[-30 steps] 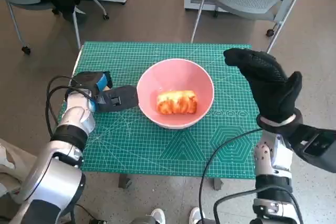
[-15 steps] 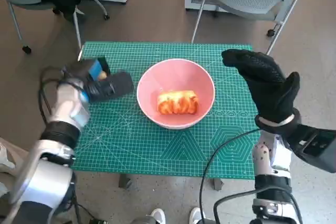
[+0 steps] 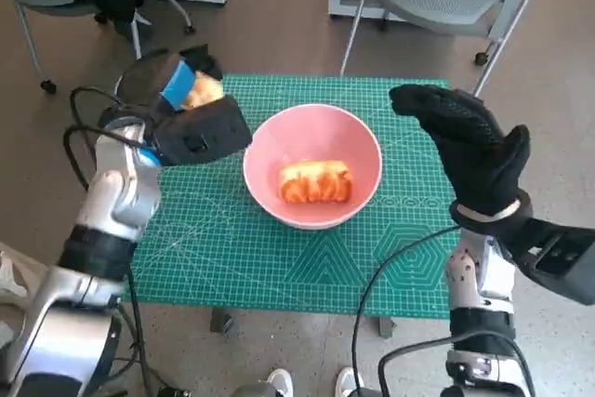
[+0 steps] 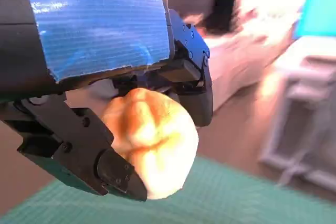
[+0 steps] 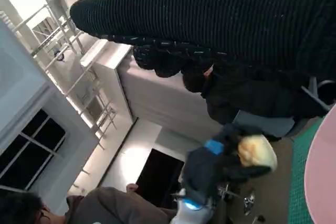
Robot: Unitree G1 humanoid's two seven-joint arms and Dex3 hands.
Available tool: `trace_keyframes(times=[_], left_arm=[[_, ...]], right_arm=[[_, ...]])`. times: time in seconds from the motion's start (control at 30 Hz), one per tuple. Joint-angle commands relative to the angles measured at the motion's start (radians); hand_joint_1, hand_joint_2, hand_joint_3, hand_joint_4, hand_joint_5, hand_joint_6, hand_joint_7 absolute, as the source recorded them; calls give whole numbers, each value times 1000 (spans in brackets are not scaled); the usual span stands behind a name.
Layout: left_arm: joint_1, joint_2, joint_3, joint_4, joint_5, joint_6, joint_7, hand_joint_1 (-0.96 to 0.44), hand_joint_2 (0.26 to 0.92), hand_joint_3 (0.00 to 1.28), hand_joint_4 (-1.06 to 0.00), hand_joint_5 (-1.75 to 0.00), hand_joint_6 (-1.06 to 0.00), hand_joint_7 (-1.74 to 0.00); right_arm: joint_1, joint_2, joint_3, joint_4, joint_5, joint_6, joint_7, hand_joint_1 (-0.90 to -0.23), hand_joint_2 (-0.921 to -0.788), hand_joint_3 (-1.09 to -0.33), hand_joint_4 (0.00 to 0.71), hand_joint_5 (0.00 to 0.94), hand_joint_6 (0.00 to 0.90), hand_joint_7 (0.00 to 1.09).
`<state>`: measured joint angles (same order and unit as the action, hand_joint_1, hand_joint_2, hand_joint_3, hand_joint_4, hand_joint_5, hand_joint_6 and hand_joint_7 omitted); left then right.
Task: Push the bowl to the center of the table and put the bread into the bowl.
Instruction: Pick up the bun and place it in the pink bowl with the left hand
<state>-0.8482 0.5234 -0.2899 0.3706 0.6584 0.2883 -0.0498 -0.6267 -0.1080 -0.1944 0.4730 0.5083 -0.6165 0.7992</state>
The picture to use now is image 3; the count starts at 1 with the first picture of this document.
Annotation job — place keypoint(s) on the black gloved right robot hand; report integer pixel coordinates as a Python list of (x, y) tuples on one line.
[(479, 155)]

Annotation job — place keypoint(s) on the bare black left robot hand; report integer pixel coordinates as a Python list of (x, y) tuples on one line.
[(149, 78)]

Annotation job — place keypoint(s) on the round bread bun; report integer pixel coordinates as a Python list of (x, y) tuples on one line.
[(204, 90)]

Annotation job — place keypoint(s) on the pink bowl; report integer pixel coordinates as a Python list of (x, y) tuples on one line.
[(316, 136)]

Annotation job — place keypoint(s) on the long twisted bread loaf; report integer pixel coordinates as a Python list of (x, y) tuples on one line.
[(316, 183)]

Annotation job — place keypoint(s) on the green cutting mat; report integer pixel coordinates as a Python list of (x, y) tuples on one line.
[(260, 267)]

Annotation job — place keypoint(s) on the white shoe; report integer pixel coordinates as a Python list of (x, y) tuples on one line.
[(280, 383), (349, 383)]

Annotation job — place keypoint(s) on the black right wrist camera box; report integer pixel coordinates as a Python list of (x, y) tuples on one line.
[(558, 262)]

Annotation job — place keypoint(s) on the grey table leg bracket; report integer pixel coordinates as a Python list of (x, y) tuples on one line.
[(221, 321), (387, 326)]

